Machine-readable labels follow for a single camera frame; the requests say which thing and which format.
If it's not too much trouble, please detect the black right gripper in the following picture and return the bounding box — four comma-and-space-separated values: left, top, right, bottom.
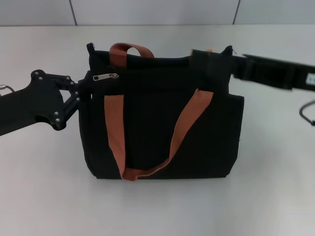
190, 49, 315, 93

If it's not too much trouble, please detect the right gripper cable with connectors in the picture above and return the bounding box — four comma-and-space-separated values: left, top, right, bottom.
299, 100, 315, 126

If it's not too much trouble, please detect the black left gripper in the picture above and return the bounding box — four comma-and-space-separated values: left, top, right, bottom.
0, 69, 93, 136

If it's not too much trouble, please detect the silver zipper pull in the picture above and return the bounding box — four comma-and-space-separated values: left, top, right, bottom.
93, 71, 120, 82

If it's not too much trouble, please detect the black bag with orange handles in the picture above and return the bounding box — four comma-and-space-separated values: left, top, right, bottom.
78, 42, 245, 182

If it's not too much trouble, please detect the left gripper cable with connector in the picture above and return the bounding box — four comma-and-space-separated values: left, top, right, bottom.
0, 84, 15, 96

